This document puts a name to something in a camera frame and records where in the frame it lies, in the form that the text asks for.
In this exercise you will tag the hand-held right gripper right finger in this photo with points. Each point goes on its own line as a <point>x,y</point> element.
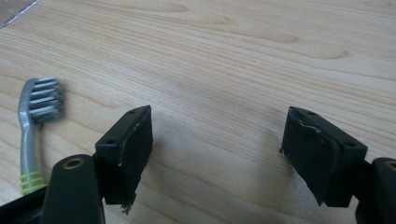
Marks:
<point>317,155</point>

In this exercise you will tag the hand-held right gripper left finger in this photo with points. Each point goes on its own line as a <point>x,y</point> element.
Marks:
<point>124,155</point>

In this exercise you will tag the grey toothbrush with green rings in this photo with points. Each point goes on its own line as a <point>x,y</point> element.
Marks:
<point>37,102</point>

